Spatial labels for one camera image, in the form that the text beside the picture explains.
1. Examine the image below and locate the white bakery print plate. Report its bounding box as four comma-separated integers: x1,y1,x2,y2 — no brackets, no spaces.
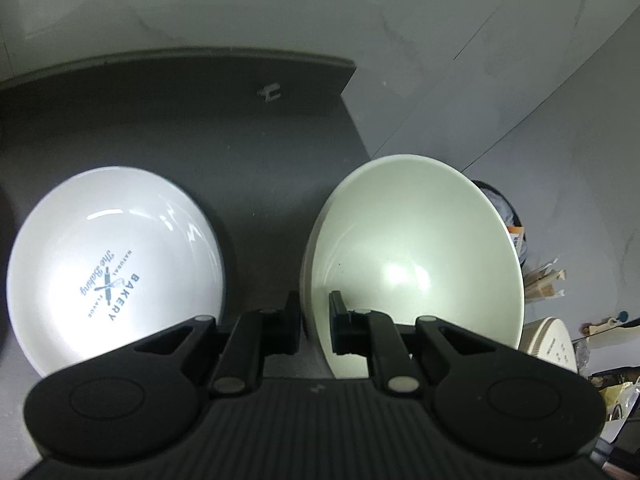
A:
6,167,226,376

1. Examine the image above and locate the cream ceramic bowl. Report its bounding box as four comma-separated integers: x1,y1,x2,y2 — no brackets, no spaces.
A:
300,154,524,378

